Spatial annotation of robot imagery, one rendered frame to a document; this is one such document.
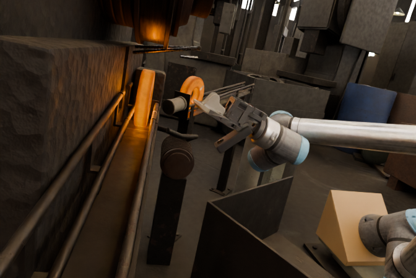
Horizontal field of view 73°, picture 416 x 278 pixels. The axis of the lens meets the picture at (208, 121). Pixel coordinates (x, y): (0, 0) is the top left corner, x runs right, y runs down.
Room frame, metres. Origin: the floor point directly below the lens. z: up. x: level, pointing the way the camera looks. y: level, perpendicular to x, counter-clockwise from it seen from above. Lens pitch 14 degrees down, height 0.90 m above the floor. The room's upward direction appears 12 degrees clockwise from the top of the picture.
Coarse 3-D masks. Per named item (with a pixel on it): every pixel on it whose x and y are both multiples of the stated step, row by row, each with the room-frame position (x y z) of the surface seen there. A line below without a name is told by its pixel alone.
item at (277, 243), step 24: (240, 192) 0.36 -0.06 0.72; (264, 192) 0.40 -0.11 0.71; (288, 192) 0.46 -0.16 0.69; (216, 216) 0.30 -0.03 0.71; (240, 216) 0.37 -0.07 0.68; (264, 216) 0.41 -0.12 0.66; (216, 240) 0.30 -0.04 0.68; (240, 240) 0.27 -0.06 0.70; (264, 240) 0.42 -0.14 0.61; (216, 264) 0.29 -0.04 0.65; (240, 264) 0.27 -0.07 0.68; (264, 264) 0.25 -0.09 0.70; (288, 264) 0.23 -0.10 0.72; (312, 264) 0.40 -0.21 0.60
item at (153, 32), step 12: (144, 0) 0.56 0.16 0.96; (156, 0) 0.56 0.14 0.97; (168, 0) 0.56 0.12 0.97; (144, 12) 0.58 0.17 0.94; (156, 12) 0.58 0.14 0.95; (168, 12) 0.57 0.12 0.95; (144, 24) 0.61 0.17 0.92; (156, 24) 0.61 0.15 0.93; (168, 24) 0.59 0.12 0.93; (144, 36) 0.66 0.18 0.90; (156, 36) 0.65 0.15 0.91; (168, 36) 0.62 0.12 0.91
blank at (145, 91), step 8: (144, 72) 0.73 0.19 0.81; (152, 72) 0.74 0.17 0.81; (144, 80) 0.71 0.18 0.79; (152, 80) 0.72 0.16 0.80; (144, 88) 0.70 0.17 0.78; (152, 88) 0.79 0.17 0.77; (144, 96) 0.69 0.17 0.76; (136, 104) 0.68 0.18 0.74; (144, 104) 0.69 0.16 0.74; (136, 112) 0.69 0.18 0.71; (144, 112) 0.69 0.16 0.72; (136, 120) 0.70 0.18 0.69; (144, 120) 0.70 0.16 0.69
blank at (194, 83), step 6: (192, 78) 1.17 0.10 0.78; (198, 78) 1.19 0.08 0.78; (186, 84) 1.14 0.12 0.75; (192, 84) 1.15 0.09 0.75; (198, 84) 1.20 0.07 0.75; (180, 90) 1.14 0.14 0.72; (186, 90) 1.13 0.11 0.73; (192, 90) 1.16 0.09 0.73; (198, 90) 1.22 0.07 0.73; (192, 96) 1.23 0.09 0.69; (198, 96) 1.22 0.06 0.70; (192, 102) 1.20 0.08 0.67
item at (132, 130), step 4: (132, 116) 0.83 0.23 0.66; (132, 120) 0.79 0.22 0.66; (148, 120) 0.83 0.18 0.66; (128, 124) 0.74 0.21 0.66; (132, 124) 0.75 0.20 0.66; (148, 124) 0.78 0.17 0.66; (128, 128) 0.72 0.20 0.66; (132, 128) 0.73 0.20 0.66; (136, 128) 0.73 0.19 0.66; (140, 128) 0.74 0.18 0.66; (144, 128) 0.74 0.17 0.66; (148, 128) 0.75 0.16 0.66; (128, 132) 0.68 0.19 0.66; (132, 132) 0.69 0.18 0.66; (136, 132) 0.69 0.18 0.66; (140, 132) 0.70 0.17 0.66; (144, 132) 0.70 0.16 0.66; (132, 136) 0.66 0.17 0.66; (136, 136) 0.66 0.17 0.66; (140, 136) 0.67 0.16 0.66; (144, 136) 0.68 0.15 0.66
